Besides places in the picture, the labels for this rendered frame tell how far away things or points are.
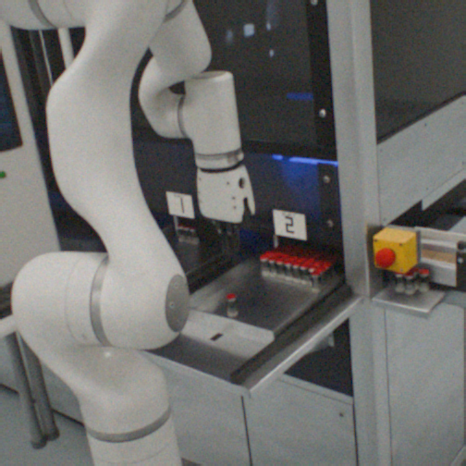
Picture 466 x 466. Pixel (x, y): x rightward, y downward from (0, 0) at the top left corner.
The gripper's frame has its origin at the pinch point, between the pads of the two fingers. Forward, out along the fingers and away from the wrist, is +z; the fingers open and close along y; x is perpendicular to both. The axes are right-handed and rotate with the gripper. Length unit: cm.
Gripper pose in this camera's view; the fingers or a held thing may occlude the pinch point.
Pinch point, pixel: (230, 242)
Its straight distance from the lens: 138.4
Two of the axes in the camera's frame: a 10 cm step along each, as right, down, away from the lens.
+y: -7.7, -1.5, 6.1
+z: 1.2, 9.2, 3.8
